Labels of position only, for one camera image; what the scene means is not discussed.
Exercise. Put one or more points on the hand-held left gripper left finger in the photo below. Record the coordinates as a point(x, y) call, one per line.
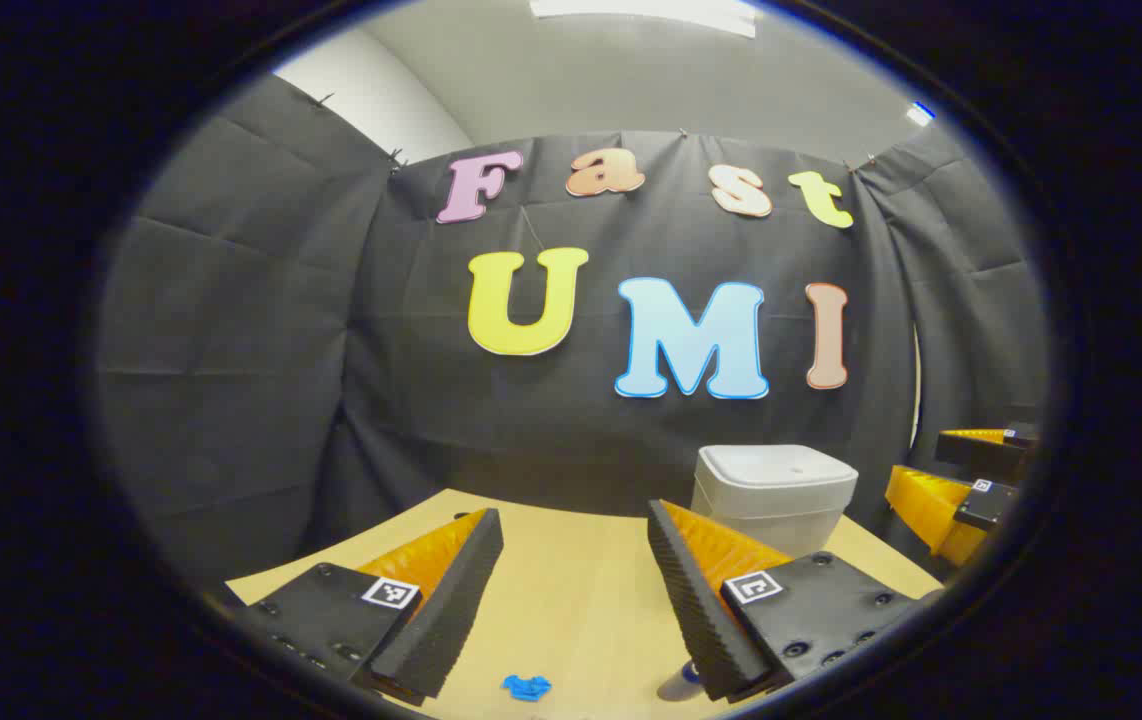
point(451, 610)

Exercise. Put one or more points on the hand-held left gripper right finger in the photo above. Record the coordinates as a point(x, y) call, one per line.
point(696, 610)

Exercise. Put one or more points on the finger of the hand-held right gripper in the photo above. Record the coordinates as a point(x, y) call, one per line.
point(931, 505)
point(981, 455)

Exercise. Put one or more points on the silver blue pop can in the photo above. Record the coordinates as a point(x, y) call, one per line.
point(676, 685)

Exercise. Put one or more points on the blue paper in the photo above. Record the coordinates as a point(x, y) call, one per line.
point(527, 687)

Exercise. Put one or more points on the white desktop garbage bin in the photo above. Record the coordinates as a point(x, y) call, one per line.
point(771, 490)

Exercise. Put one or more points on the wooden desktop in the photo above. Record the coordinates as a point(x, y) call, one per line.
point(571, 590)

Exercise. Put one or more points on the black backdrop cloth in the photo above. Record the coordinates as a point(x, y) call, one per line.
point(281, 350)

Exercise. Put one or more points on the ceiling light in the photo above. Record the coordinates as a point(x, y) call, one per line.
point(641, 15)

